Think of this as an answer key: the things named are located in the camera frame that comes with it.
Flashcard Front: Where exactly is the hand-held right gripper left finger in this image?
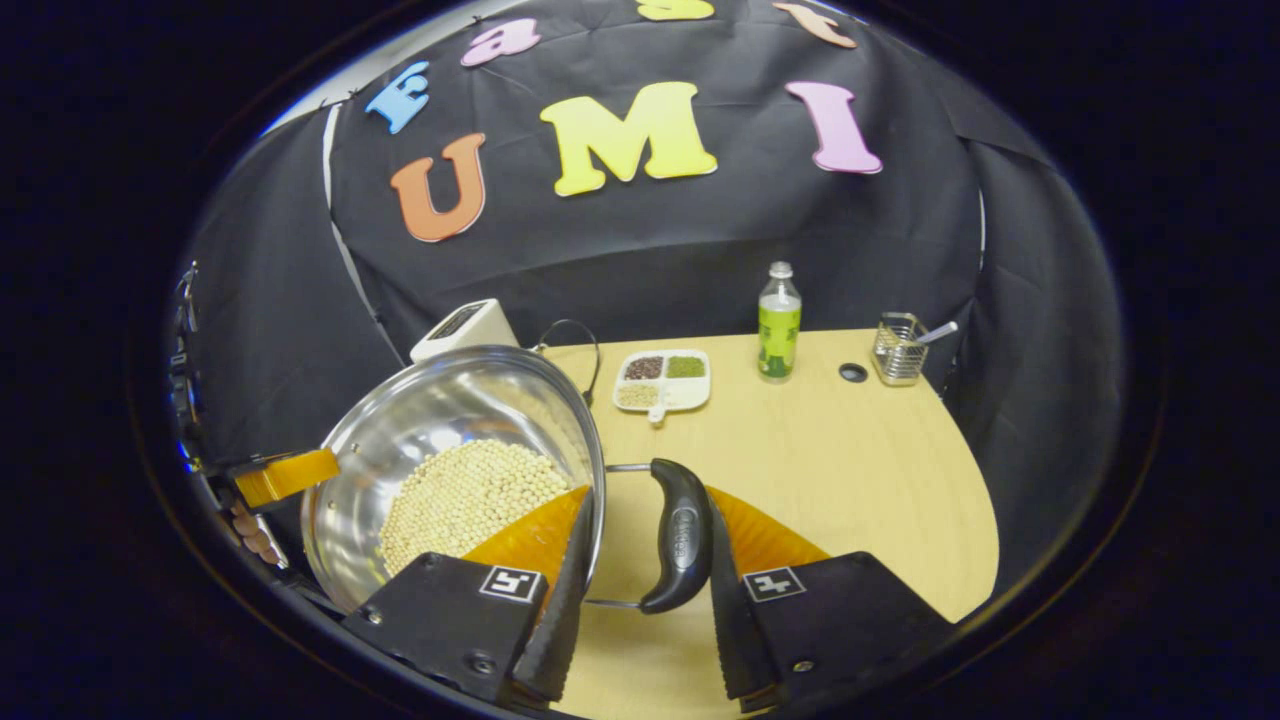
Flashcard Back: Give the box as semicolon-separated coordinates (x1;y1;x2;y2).
342;487;598;706

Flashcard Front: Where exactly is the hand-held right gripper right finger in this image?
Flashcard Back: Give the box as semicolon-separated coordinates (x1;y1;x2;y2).
705;487;956;713

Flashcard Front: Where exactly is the steel pot with beans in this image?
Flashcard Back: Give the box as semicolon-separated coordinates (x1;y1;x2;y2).
300;345;716;616

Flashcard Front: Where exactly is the white toaster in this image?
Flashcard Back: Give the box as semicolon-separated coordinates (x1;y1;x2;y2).
410;298;521;364

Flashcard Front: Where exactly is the white divided bean dish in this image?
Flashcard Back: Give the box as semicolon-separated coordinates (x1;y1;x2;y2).
612;348;713;425

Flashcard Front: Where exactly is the green drink bottle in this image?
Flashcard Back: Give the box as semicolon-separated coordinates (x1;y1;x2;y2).
756;261;803;385

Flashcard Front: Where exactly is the black backdrop cloth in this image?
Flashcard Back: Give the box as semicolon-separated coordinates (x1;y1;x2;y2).
180;0;1126;591

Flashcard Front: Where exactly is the black power cable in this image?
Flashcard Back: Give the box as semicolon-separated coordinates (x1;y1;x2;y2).
535;319;603;409

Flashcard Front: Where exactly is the wire mesh utensil holder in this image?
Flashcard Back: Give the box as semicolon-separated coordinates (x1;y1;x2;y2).
872;312;931;388

